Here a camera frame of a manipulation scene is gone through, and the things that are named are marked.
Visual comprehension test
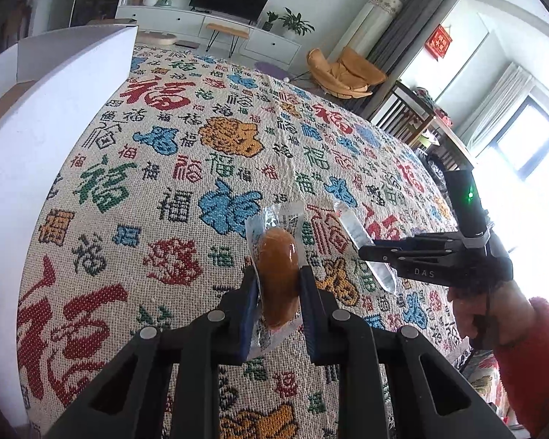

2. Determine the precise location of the white sheer curtain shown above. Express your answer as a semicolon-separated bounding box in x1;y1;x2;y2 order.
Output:
457;61;536;156

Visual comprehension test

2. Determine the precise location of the bright window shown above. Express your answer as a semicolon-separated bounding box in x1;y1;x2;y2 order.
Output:
496;96;549;181

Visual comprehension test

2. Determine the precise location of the orange lounge chair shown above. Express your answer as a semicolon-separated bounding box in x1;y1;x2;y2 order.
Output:
306;46;389;99

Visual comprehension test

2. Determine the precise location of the person's right forearm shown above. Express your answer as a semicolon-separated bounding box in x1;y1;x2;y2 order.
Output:
492;296;549;439

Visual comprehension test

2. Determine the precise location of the round beige floor pad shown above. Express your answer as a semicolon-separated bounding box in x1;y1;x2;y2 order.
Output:
137;31;177;46

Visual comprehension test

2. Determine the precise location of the person's right hand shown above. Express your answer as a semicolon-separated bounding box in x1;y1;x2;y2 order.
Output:
448;279;531;353

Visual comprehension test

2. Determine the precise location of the wooden stool with metal legs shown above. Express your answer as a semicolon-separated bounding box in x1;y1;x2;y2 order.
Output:
205;23;250;56

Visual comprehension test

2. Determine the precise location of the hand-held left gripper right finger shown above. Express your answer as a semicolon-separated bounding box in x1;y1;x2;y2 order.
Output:
299;265;518;439

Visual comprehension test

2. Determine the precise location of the long white cardboard box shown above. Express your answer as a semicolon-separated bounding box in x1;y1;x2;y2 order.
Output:
0;23;140;426

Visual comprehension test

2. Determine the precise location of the red wall hanging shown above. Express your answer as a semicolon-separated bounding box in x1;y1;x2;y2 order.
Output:
425;25;453;60

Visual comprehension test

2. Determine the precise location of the sausage bun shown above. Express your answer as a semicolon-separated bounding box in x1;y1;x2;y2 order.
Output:
244;201;305;360

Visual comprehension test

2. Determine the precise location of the cluttered wooden table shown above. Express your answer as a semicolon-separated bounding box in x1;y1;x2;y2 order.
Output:
412;87;479;170

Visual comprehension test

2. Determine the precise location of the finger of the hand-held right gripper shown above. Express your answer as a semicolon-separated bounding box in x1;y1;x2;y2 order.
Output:
373;232;463;250
358;243;422;265

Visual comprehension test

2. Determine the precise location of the grey curtain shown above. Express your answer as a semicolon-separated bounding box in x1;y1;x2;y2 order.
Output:
361;0;453;120

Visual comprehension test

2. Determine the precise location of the patterned floor rug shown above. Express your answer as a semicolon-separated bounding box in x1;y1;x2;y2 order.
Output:
457;352;513;426

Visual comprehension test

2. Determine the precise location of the printed woven blanket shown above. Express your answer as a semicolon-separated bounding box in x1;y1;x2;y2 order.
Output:
16;43;506;439

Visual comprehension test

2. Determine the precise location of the dark wooden chair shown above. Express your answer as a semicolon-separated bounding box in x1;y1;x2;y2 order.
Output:
370;81;435;147

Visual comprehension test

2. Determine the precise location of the small clear snack packet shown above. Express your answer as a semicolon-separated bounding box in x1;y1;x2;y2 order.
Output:
333;199;396;294

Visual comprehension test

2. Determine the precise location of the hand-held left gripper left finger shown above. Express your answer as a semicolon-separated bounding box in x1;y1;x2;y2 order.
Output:
43;265;262;439

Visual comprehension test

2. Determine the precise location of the white television cabinet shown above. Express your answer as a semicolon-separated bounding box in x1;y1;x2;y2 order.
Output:
116;4;303;67

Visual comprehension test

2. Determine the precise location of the large leafy potted plant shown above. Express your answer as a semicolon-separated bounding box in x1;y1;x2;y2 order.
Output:
279;8;315;41

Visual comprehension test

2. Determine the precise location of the covered standing air conditioner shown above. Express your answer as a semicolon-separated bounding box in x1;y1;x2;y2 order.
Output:
339;0;403;62

